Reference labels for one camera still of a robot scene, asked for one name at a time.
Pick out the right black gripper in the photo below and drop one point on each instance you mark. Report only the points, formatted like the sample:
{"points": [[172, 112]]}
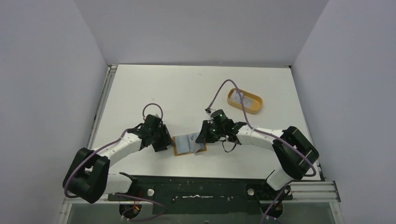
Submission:
{"points": [[205, 132]]}

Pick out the yellow leather card holder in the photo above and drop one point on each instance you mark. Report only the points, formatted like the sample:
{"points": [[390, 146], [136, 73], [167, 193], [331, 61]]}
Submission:
{"points": [[186, 144]]}

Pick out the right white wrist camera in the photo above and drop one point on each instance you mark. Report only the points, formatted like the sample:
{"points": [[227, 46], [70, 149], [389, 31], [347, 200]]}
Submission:
{"points": [[209, 110]]}

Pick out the silver credit card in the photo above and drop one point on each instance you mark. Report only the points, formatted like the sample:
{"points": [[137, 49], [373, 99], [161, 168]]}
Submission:
{"points": [[235, 97]]}

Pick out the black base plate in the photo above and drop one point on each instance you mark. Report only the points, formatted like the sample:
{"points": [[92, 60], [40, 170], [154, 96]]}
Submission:
{"points": [[183, 195]]}

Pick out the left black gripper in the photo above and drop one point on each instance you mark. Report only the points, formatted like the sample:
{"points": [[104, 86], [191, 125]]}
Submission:
{"points": [[166, 141]]}

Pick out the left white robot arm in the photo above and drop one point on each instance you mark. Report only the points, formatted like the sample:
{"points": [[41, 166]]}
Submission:
{"points": [[105, 164]]}

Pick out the silver credit card carried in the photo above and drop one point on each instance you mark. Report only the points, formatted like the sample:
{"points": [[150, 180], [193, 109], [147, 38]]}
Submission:
{"points": [[195, 147]]}

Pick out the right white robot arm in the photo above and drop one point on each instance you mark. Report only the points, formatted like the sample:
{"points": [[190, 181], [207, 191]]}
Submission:
{"points": [[294, 151]]}

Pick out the orange oval tray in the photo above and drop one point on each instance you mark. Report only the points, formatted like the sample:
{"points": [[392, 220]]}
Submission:
{"points": [[258, 102]]}

